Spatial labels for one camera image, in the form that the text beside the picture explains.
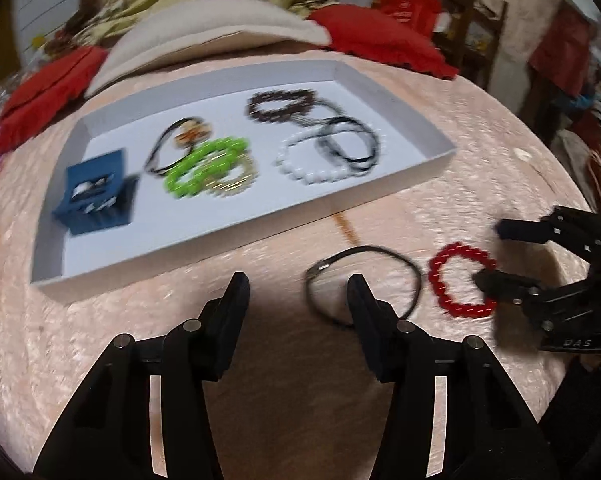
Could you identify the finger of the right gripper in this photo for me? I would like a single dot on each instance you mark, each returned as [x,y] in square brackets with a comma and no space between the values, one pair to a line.
[508,288]
[534,232]

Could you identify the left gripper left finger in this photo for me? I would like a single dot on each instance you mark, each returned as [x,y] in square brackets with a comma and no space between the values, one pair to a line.
[104,430]

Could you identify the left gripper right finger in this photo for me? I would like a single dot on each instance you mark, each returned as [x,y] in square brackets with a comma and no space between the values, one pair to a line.
[490,431]

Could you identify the thin black hair elastic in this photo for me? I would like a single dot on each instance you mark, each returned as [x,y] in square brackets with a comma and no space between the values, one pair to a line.
[350,144]

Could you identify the blue plastic hair claw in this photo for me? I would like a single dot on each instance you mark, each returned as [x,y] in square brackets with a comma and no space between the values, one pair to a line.
[98,195]

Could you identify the pink quilted bedspread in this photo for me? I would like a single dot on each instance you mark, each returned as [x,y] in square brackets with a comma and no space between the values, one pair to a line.
[298,401]

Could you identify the white shallow cardboard tray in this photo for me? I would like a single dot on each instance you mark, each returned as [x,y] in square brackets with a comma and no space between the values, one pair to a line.
[226,158]

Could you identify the red plastic bag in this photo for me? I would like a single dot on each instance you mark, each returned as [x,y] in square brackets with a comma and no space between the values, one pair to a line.
[419,15]

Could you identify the right red ruffled cushion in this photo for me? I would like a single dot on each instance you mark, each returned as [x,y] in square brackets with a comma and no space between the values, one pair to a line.
[374,36]

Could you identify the red ruffled cushion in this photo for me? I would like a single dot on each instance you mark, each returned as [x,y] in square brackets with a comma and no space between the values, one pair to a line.
[374,36]
[39,99]

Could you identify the left red ruffled cushion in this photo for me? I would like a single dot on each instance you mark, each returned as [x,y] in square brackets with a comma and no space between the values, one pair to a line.
[39,99]

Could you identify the beige pillow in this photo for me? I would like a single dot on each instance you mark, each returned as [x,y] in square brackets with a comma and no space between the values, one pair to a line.
[199,29]

